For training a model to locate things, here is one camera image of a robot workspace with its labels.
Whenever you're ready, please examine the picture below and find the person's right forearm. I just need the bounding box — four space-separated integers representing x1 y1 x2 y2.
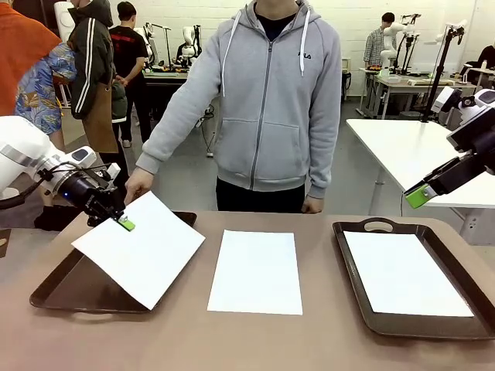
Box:
135 88 194 175

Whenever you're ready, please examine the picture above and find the person's left hand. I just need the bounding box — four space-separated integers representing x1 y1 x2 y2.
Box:
303 195 324 214

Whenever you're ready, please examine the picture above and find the seated person in black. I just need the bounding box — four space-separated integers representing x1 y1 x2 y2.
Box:
477 44 495 73

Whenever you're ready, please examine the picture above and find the thin black cable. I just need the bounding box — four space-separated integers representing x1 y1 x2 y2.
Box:
0 162 117 212

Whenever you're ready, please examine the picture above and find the black bag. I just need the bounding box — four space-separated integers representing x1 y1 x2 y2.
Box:
33 204 84 232

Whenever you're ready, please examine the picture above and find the white side desk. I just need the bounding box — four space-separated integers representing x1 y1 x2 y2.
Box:
459 61 495 117

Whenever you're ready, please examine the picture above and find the black tripod pole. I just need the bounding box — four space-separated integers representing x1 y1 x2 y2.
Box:
421 26 456 124

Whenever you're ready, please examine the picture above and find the grey workbench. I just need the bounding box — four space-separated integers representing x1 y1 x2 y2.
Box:
359 67 479 121

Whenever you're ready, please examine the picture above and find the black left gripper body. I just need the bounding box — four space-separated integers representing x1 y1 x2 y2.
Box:
57 172 127 227

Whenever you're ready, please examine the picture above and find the white table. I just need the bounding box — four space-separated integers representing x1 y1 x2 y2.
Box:
346 117 495 244

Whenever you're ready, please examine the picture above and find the white camera on tripod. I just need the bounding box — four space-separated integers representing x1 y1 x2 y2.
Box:
436 21 469 46

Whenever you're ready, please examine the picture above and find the brown wooden board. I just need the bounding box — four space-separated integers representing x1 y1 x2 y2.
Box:
0 228 12 259

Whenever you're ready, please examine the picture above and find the person in black red-print shirt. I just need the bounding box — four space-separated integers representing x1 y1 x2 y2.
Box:
109 1 154 144

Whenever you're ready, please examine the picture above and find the person in striped dark jacket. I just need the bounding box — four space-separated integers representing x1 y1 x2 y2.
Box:
67 0 135 190

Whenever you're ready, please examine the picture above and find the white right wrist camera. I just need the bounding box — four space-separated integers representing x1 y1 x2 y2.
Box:
431 85 475 115

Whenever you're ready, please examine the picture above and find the person's right hand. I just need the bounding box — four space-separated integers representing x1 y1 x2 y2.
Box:
124 168 155 205

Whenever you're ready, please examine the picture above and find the person's left forearm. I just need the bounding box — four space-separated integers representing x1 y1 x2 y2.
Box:
309 127 343 200

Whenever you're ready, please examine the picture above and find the white cylindrical robot link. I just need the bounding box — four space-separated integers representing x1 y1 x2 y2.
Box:
53 0 77 43

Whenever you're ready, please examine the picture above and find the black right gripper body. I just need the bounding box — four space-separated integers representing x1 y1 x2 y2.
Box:
446 104 495 177

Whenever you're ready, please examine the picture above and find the brown plastic serving tray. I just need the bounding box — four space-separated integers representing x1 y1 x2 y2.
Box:
332 217 495 342
29 210 198 315

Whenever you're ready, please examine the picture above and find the white A4 paper sheet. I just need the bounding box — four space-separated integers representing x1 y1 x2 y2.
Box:
206 229 304 317
343 230 476 318
71 190 207 311

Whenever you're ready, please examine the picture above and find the person in orange top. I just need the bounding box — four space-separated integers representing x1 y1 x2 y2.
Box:
0 0 63 117

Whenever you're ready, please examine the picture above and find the dark workbench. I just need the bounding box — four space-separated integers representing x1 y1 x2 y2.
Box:
142 69 190 117

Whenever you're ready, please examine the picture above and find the person in plaid shirt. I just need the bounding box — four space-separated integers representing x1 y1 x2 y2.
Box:
363 12 395 78

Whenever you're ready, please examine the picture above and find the person in grey hoodie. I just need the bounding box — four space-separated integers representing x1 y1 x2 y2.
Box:
135 0 343 213

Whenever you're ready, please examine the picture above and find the black metal stand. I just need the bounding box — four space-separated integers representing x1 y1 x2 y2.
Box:
398 13 422 77

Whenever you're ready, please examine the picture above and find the small white background robot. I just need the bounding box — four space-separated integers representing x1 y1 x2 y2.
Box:
176 25 202 63

